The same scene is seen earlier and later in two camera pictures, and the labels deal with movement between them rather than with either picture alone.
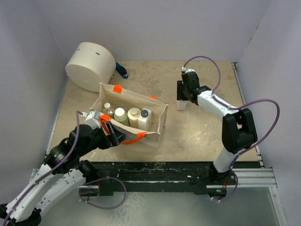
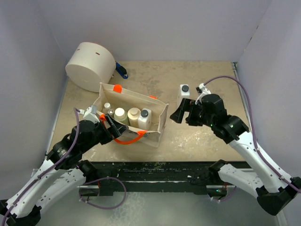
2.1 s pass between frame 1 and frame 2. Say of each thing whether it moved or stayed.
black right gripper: moved
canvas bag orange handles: stayed
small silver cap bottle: stayed
